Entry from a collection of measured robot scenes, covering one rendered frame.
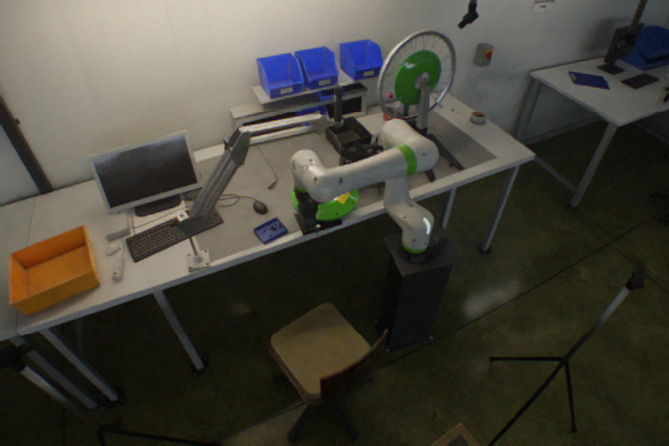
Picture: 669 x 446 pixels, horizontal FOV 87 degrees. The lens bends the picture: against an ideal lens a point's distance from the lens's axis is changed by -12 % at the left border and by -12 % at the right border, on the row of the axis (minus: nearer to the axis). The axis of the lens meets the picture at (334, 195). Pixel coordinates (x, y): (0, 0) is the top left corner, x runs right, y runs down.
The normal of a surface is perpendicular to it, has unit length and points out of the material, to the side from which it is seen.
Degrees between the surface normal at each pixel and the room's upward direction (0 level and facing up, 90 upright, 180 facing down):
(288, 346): 0
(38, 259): 86
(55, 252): 86
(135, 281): 0
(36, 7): 90
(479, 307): 0
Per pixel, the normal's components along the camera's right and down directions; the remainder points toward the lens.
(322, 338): 0.00, -0.75
